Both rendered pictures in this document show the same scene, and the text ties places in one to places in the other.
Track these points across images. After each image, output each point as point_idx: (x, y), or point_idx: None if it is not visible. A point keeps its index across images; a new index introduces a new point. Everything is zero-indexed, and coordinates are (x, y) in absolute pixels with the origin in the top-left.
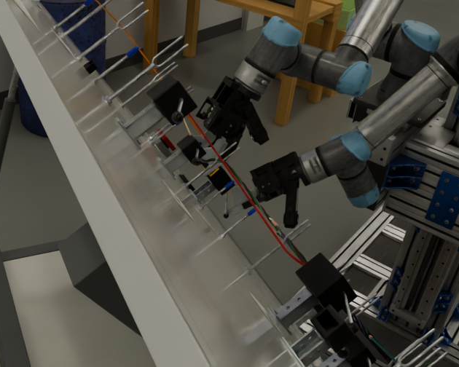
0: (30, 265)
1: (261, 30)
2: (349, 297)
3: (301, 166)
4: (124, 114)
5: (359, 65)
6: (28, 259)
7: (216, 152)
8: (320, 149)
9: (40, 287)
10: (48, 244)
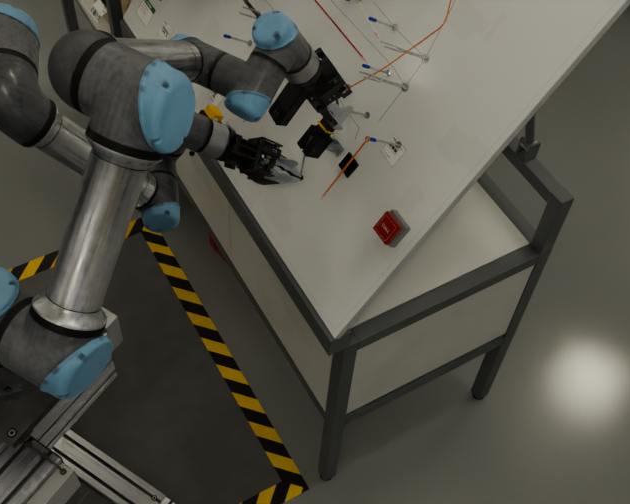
0: (495, 244)
1: (297, 31)
2: None
3: (228, 128)
4: (410, 7)
5: (183, 35)
6: (500, 251)
7: (324, 10)
8: (208, 120)
9: (471, 219)
10: (491, 274)
